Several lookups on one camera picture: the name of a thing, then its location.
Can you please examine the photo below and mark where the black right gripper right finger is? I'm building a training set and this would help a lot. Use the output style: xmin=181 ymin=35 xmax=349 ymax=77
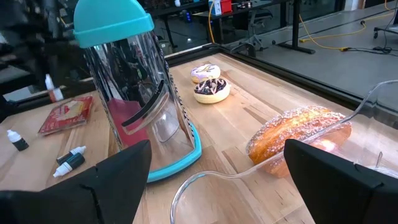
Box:
xmin=283 ymin=138 xmax=398 ymax=224

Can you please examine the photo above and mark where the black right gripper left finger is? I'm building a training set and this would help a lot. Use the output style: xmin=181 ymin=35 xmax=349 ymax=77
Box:
xmin=0 ymin=139 xmax=153 ymax=224

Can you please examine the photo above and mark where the blue dropper bottle white cap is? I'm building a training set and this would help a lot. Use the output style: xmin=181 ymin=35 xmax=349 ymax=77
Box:
xmin=52 ymin=152 xmax=86 ymax=179

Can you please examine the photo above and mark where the black dropper bottle white cap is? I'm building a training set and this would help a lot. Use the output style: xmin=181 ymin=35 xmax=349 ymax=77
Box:
xmin=6 ymin=129 xmax=30 ymax=152
xmin=55 ymin=145 xmax=87 ymax=166

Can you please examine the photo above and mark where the sugared long bread roll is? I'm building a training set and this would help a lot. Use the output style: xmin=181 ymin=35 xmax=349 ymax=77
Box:
xmin=245 ymin=105 xmax=353 ymax=179

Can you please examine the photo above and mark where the red snack packet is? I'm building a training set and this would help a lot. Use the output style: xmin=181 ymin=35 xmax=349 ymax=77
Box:
xmin=37 ymin=95 xmax=95 ymax=136

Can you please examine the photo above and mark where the red dropper bottle white cap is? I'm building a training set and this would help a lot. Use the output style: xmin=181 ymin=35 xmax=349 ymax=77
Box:
xmin=44 ymin=73 xmax=65 ymax=104

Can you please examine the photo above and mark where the chocolate frosted donut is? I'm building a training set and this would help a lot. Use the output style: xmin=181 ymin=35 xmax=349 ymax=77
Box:
xmin=193 ymin=78 xmax=231 ymax=105

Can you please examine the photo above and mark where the pale purple frosted donut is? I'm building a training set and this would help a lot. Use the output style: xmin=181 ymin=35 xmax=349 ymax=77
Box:
xmin=190 ymin=63 xmax=221 ymax=84

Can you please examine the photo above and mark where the teal handled metal box grater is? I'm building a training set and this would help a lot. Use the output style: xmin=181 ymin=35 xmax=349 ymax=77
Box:
xmin=73 ymin=0 xmax=203 ymax=184

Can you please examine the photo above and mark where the black office desk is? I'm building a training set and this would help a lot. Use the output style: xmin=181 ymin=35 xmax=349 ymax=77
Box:
xmin=149 ymin=0 xmax=317 ymax=55

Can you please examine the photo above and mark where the black office chair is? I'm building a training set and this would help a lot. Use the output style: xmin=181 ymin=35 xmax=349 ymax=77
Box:
xmin=244 ymin=7 xmax=276 ymax=52

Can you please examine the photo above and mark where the clear plastic container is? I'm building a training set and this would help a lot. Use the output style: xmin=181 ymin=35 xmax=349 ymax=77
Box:
xmin=170 ymin=80 xmax=398 ymax=224

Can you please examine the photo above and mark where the red box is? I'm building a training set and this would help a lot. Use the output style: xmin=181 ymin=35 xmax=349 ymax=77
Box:
xmin=220 ymin=0 xmax=233 ymax=14

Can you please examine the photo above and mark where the white and blue box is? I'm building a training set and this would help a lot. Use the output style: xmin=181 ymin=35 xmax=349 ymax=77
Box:
xmin=208 ymin=0 xmax=223 ymax=17

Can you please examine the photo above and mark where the yellow cable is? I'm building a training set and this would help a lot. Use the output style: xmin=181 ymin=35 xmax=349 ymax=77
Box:
xmin=206 ymin=1 xmax=216 ymax=45
xmin=297 ymin=0 xmax=397 ymax=52

